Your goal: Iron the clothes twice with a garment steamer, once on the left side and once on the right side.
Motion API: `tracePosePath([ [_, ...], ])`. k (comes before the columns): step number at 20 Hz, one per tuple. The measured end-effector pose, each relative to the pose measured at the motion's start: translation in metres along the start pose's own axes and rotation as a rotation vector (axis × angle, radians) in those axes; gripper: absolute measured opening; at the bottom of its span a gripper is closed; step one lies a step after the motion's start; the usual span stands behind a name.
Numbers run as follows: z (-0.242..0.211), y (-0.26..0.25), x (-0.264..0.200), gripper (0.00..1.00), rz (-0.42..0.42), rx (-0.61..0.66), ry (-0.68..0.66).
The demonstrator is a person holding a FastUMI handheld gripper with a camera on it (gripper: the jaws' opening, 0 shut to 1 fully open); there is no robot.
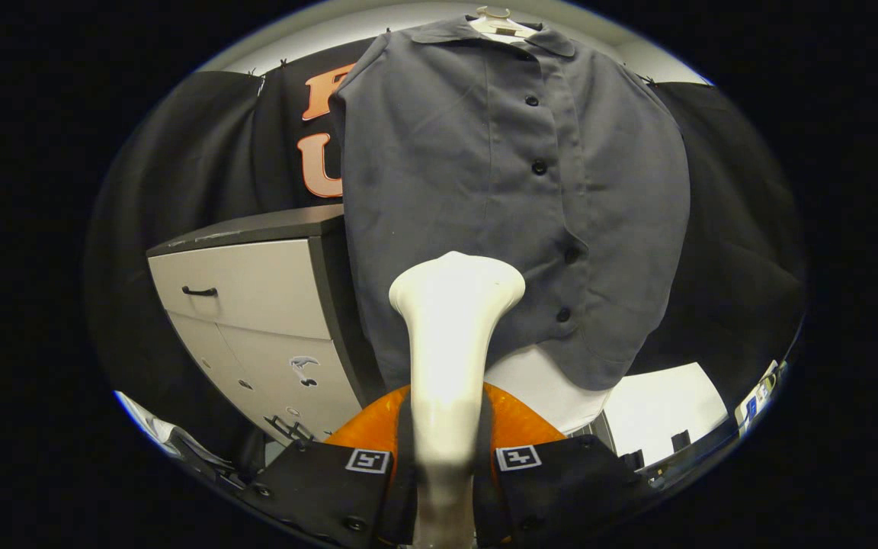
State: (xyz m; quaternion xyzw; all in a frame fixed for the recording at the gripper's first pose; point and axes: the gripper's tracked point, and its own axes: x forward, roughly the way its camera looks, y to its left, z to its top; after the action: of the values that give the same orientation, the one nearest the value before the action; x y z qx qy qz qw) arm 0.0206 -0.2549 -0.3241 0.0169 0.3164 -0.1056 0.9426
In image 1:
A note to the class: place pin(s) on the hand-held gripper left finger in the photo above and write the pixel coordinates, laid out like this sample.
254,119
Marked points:
317,488

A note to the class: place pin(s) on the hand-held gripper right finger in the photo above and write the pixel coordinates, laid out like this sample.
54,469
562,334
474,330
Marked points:
561,488

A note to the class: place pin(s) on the white garment steamer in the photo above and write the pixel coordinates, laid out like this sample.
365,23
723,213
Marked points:
450,343

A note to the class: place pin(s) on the grey button shirt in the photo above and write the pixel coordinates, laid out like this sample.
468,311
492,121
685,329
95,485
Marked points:
439,191

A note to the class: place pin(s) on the cream dress form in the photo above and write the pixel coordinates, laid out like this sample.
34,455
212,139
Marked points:
546,389

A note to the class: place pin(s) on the white table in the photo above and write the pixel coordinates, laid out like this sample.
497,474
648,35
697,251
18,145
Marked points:
660,404

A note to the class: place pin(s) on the white flat object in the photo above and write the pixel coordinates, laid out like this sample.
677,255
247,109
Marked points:
142,419

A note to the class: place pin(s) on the grey cabinet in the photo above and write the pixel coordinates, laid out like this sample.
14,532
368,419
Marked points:
256,282

